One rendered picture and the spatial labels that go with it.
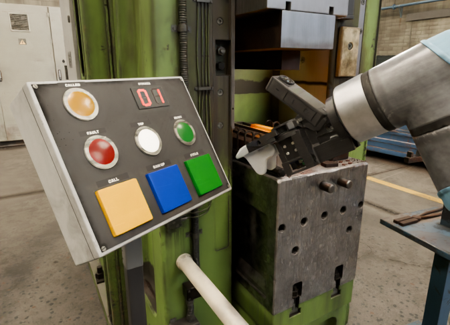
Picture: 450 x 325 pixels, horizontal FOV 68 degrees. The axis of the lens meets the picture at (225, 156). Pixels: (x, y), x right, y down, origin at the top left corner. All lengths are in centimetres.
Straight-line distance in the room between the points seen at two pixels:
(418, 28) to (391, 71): 915
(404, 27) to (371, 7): 834
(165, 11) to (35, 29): 522
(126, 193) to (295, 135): 28
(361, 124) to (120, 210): 37
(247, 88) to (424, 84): 108
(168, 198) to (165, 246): 49
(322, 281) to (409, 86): 89
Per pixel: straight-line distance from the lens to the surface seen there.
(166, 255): 110
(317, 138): 54
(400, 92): 47
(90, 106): 60
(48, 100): 58
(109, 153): 58
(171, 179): 63
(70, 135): 56
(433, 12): 948
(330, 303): 136
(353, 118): 49
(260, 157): 58
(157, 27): 95
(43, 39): 612
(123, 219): 55
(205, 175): 69
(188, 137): 70
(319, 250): 117
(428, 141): 48
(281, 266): 109
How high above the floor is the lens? 122
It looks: 15 degrees down
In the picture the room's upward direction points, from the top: straight up
